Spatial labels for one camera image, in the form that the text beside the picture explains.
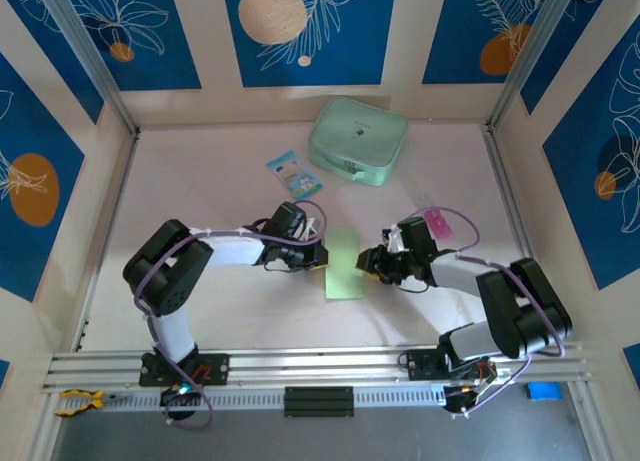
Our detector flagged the light green paper sheet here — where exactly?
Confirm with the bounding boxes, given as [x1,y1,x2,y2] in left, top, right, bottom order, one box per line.
[323,226,363,301]

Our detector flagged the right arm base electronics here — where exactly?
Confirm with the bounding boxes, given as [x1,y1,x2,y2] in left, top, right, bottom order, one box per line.
[442,360,499,417]

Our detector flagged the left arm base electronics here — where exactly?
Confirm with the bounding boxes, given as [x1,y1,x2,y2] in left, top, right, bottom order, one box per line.
[158,380,202,423]

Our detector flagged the small pink bottle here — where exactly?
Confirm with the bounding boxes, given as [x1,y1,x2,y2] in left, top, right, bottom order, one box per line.
[417,193,454,241]

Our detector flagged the blue wet wipes packet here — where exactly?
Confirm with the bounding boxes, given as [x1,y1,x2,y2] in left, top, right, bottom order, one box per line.
[265,150,325,202]

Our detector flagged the mint green zip pouch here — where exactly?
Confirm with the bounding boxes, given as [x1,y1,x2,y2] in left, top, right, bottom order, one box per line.
[306,96,410,188]

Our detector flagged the black rectangular block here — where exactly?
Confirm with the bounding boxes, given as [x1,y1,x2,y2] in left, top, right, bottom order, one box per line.
[283,386,355,418]

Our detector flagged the blue sponge block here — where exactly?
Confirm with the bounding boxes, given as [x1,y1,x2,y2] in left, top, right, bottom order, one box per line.
[523,381,564,403]

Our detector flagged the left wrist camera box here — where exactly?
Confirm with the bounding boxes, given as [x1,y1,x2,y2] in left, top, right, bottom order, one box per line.
[302,215,325,242]

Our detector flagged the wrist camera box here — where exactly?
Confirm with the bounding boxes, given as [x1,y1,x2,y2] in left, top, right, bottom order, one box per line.
[383,225,407,255]
[302,215,325,242]

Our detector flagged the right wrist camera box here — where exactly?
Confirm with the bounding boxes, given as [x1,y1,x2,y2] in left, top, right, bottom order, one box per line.
[383,225,407,255]

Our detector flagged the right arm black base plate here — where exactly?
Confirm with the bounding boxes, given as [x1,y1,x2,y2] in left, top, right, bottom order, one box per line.
[405,349,496,382]

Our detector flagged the aluminium mounting rail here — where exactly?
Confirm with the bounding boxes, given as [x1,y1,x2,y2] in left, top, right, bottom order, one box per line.
[42,341,594,395]

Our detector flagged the aluminium side rail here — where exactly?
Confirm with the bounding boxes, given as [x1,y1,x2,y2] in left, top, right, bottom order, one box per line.
[74,130,140,353]
[482,125,564,342]

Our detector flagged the slotted grey cable duct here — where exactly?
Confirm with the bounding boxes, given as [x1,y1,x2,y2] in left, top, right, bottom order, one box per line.
[42,384,451,413]

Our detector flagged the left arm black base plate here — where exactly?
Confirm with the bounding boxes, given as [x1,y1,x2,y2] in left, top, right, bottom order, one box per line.
[138,353,230,387]

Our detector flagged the aluminium frame post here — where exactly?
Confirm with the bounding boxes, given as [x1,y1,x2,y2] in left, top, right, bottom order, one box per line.
[487,0,584,132]
[37,0,139,135]

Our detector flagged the yellow handled pliers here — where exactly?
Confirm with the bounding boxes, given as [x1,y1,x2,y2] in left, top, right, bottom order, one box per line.
[54,388,134,417]

